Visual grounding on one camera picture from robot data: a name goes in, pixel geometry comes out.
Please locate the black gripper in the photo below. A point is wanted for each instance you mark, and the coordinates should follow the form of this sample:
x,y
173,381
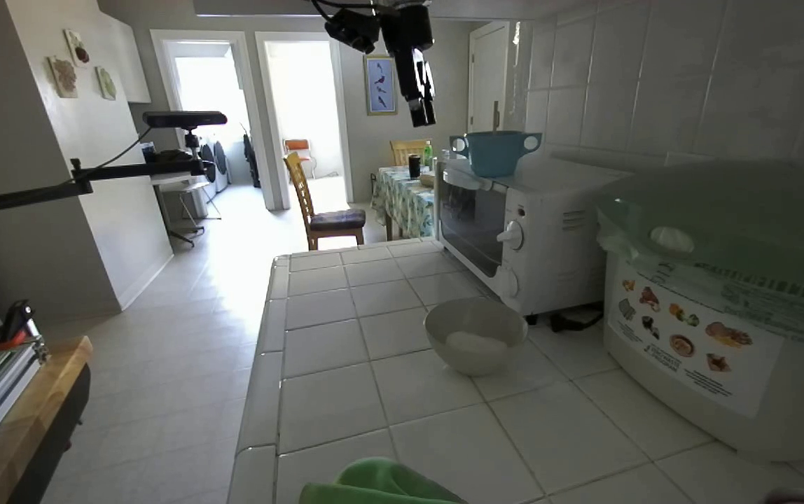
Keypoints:
x,y
405,30

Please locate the blue ceramic cup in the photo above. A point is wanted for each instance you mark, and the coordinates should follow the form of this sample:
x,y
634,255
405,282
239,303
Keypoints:
x,y
492,156

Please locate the table with patterned cloth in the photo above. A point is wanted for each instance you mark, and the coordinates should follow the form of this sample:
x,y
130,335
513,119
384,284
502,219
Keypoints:
x,y
405,202

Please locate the wooden dining chair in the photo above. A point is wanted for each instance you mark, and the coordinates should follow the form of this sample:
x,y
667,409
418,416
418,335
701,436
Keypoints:
x,y
320,221

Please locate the white toaster oven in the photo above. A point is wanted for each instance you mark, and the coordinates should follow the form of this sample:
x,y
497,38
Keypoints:
x,y
533,237

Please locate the small white bowl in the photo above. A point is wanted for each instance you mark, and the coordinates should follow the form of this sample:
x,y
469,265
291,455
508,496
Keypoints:
x,y
474,335

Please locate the white food steamer appliance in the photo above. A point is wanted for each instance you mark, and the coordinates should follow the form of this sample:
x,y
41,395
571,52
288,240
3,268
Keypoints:
x,y
704,297

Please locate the blue framed wall picture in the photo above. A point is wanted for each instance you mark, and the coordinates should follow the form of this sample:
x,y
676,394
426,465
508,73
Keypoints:
x,y
379,79

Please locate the black camera on mount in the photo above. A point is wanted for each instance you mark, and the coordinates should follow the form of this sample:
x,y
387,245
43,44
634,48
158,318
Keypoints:
x,y
183,119

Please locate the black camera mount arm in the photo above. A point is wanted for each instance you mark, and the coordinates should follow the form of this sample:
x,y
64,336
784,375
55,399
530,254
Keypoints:
x,y
85,178

